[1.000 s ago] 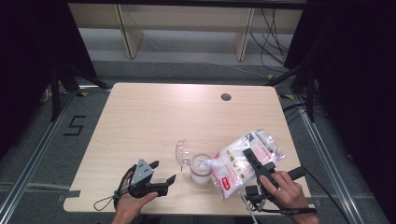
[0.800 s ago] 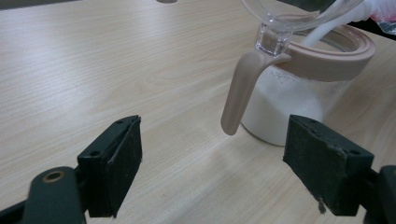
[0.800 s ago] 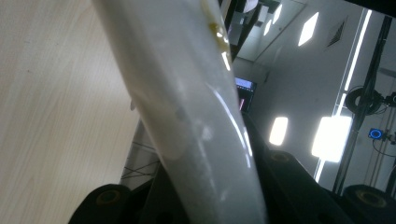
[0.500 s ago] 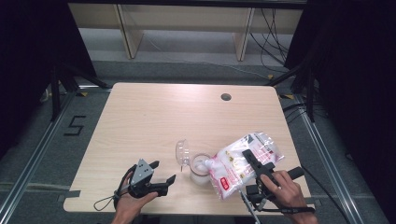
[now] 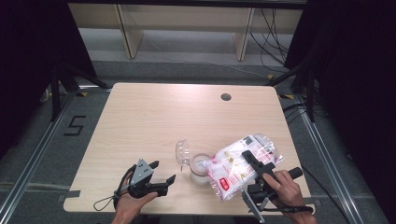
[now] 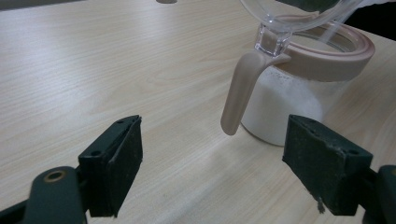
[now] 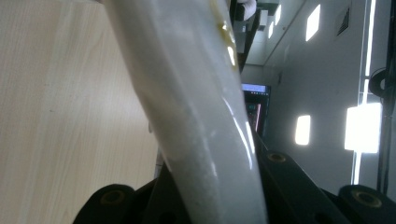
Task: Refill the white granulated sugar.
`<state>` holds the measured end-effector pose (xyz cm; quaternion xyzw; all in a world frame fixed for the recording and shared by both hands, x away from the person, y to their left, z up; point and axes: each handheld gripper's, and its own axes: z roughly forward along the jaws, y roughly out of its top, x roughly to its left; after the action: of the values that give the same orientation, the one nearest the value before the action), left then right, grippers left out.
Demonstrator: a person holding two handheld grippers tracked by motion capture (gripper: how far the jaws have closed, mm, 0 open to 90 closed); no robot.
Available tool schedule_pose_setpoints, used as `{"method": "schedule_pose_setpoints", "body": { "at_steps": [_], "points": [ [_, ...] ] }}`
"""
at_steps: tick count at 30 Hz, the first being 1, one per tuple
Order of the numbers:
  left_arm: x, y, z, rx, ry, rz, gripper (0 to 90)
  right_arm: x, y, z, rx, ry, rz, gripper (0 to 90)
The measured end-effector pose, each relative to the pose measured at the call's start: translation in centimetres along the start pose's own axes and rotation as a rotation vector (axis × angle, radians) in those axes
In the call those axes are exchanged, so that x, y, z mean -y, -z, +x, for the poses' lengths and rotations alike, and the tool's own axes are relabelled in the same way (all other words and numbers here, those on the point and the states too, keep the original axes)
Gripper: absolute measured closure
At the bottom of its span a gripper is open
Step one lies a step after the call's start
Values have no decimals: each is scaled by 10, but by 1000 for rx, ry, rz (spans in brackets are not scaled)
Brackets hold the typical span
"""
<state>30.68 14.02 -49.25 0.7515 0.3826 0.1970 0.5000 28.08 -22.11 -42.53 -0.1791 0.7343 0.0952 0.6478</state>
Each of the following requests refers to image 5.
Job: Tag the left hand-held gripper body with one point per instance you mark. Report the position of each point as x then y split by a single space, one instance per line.
141 174

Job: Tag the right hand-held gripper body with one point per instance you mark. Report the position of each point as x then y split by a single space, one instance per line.
257 193

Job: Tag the red and white sugar bag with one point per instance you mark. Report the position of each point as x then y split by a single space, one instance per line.
230 168

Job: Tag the clear glass jar with lid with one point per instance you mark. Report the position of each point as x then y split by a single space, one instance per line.
183 154

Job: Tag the person's right hand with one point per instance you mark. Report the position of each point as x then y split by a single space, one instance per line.
291 196

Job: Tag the person's left hand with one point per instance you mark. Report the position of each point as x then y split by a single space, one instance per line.
127 207

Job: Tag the grey tape strip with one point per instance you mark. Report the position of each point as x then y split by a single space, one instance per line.
314 200
70 195

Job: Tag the black metal stand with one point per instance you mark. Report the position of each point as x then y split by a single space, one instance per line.
309 93
56 93

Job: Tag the yellow and black tape marker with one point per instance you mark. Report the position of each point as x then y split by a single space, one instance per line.
270 76

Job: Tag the black curtain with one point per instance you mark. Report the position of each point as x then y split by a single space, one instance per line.
31 62
358 77

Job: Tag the light wooden shelf unit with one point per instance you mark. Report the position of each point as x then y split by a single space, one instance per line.
186 18

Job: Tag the metal floor rail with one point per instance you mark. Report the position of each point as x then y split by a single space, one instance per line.
34 155
330 161

